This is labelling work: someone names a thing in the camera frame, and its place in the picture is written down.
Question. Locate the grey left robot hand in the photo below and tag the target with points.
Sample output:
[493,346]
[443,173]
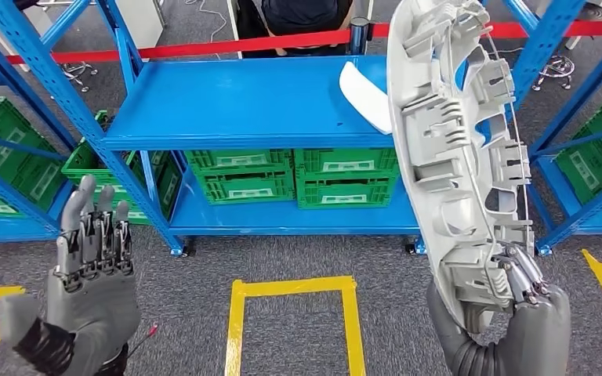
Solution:
[93,311]

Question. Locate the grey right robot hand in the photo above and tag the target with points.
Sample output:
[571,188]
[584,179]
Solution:
[534,337]

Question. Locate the silver plastic hubcap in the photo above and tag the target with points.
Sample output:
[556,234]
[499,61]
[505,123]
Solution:
[436,155]

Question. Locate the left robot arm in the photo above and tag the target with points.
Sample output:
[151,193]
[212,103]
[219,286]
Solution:
[113,366]

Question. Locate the white curved plastic part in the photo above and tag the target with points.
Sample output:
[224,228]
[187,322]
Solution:
[368,98]

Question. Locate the chrome swivel stool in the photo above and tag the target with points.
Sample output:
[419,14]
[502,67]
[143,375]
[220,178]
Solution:
[555,67]

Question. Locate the red barrier belt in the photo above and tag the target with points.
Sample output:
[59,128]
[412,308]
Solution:
[202,46]

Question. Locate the white desk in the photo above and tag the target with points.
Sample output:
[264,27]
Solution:
[140,20]

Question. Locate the person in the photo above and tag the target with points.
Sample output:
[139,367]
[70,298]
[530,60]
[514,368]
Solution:
[306,15]

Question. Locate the black barrier post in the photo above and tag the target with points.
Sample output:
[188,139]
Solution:
[359,36]

